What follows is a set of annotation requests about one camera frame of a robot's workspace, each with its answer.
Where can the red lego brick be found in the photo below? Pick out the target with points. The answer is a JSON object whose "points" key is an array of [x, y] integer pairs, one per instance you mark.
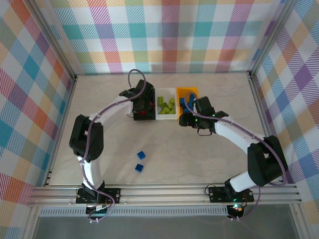
{"points": [[142, 113]]}

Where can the black plastic bin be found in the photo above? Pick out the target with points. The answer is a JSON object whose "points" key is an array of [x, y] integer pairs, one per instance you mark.
{"points": [[149, 117]]}

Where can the lime green lego brick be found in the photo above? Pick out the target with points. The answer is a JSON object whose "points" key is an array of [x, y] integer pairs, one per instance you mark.
{"points": [[171, 112], [161, 100], [165, 106], [162, 111], [171, 107], [171, 101]]}

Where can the blue lego brick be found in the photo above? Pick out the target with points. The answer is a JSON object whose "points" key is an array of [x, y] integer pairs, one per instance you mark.
{"points": [[186, 109], [139, 167], [190, 97], [183, 101], [141, 155]]}

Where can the white plastic bin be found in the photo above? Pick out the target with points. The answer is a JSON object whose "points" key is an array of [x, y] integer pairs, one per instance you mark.
{"points": [[165, 92]]}

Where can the orange plastic bin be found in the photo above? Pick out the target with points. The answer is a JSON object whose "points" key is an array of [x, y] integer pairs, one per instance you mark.
{"points": [[180, 90]]}

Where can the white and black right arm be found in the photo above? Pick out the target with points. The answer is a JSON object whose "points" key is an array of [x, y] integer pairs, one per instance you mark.
{"points": [[266, 161]]}

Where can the aluminium side rail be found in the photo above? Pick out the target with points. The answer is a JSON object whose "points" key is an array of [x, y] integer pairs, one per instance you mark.
{"points": [[62, 125], [261, 112]]}

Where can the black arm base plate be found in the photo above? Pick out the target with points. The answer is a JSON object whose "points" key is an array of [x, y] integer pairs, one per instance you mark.
{"points": [[216, 194], [115, 193]]}

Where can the long aluminium mounting rail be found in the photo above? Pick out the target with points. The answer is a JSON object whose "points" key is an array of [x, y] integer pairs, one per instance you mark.
{"points": [[162, 194]]}

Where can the aluminium frame post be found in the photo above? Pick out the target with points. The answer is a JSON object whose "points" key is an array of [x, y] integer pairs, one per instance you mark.
{"points": [[271, 35], [53, 35]]}

